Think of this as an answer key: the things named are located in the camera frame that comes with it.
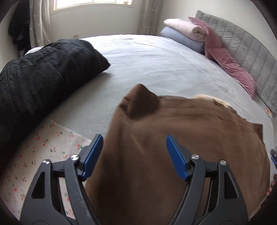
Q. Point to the folded white blanket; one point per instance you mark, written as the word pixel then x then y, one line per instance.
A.
pixel 188 29

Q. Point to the pink velvet pillow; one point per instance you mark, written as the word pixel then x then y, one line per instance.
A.
pixel 211 40
pixel 229 64

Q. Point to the grey curtain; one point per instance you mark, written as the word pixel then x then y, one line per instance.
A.
pixel 40 26
pixel 149 17

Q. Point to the grey curtain right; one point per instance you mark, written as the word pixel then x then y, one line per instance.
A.
pixel 149 17

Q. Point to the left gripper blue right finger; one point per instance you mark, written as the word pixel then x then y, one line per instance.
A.
pixel 225 203

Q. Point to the hanging black clothes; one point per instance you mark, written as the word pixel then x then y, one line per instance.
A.
pixel 19 27

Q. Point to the brown coat with fur collar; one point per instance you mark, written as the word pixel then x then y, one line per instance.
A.
pixel 153 146

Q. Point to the grey curtain left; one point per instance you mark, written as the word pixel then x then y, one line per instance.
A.
pixel 40 26

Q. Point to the pink velvet pillow back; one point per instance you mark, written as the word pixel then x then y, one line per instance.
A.
pixel 211 40

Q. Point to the grey bed sheet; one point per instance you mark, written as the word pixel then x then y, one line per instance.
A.
pixel 162 65

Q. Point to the pink velvet pillow front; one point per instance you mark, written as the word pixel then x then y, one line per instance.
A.
pixel 229 64

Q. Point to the folded light blue blanket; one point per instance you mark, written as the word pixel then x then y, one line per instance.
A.
pixel 175 35

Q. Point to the cherry print white cloth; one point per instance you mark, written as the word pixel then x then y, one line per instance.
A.
pixel 49 140

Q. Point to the grey padded headboard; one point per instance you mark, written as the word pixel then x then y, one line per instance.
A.
pixel 250 54

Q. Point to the black quilted jacket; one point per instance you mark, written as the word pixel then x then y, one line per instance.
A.
pixel 35 84

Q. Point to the small orange packet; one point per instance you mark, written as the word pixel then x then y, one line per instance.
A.
pixel 268 112

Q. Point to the person right hand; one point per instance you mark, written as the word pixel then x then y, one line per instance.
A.
pixel 273 182

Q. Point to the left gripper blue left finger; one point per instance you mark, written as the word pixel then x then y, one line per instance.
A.
pixel 43 203

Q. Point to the bright window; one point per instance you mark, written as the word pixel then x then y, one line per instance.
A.
pixel 56 6

